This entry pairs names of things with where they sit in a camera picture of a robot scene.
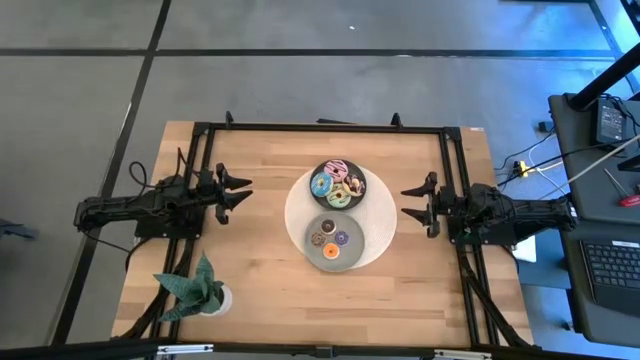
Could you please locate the white paper sheet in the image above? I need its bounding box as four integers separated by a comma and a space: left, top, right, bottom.
512, 234, 538, 264

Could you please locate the dark grey side desk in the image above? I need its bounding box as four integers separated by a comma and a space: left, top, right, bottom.
548, 92, 640, 347

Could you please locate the green leafy artificial plant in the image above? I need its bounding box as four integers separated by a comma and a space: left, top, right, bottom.
153, 251, 226, 322

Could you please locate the black power supply box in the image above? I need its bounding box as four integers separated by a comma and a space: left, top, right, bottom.
595, 98, 627, 146

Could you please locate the black floor cable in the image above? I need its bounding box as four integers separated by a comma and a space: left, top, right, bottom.
494, 128, 557, 172

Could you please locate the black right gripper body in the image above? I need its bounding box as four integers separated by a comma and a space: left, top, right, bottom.
434, 184, 472, 227

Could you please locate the blue glazed donut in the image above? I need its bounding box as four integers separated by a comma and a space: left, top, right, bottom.
310, 172, 334, 199

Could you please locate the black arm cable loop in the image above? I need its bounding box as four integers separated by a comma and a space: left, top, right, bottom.
128, 160, 164, 192

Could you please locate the black glazed pink-drizzle donut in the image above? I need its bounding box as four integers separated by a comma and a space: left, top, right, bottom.
341, 173, 367, 198

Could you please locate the white round woven placemat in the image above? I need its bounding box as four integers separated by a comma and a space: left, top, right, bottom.
284, 163, 398, 270

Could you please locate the lilac glazed chocolate-drizzle donut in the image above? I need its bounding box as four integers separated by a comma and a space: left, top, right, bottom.
323, 159, 350, 183

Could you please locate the white cable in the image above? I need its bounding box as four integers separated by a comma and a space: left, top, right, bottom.
527, 133, 569, 197

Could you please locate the light grey round plate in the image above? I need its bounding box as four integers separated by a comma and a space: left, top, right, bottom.
304, 211, 366, 274

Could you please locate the silver aluminium bracket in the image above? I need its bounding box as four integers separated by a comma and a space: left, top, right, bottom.
433, 349, 494, 360
156, 343, 215, 357

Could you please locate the white plant pot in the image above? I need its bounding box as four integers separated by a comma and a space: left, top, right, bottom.
199, 283, 234, 318

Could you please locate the black aluminium table frame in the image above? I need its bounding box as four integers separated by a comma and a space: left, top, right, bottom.
112, 110, 539, 360

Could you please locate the red handled screwdriver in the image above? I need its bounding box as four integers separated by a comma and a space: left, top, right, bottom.
603, 168, 640, 208

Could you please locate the black laptop keyboard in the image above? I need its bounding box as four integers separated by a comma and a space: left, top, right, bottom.
579, 239, 640, 317

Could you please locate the green glazed chocolate-drizzle donut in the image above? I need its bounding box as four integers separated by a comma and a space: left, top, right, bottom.
326, 183, 352, 209

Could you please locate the dark grey round plate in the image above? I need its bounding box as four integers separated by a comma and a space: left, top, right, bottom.
308, 158, 368, 211

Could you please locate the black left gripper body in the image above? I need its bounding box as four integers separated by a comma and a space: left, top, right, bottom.
192, 169, 225, 212

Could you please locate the black camera stand pole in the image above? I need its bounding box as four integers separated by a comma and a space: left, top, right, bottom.
567, 42, 640, 112

